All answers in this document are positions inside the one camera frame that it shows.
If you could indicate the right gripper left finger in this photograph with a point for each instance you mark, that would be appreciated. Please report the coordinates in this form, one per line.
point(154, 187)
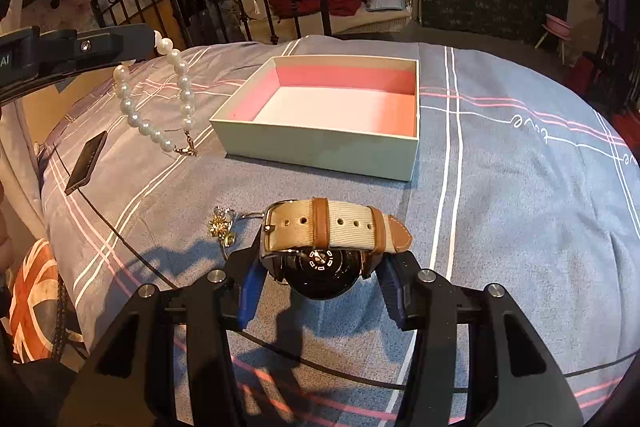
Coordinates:
point(247, 277)

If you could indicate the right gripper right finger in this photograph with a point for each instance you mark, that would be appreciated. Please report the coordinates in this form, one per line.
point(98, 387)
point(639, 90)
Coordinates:
point(396, 274)

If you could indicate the gold flower brooch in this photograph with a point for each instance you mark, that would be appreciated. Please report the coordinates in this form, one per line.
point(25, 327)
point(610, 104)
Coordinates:
point(221, 226)

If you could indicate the beige strap wristwatch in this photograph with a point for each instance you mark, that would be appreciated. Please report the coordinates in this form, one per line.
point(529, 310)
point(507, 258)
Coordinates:
point(322, 247)

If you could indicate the black smartphone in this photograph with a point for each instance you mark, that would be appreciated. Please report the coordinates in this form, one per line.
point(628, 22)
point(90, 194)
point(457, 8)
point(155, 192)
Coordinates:
point(86, 163)

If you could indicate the grey plaid bed cover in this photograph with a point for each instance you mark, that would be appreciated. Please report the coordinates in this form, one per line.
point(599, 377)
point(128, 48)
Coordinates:
point(313, 188)

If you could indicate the open pale green box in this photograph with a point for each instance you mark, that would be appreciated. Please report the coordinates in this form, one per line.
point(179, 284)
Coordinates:
point(347, 113)

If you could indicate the union jack cushion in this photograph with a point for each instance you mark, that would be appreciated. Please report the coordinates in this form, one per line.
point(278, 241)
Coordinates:
point(37, 311)

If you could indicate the pink stool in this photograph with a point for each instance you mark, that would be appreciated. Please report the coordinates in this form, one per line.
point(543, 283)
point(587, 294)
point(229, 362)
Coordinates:
point(560, 29)

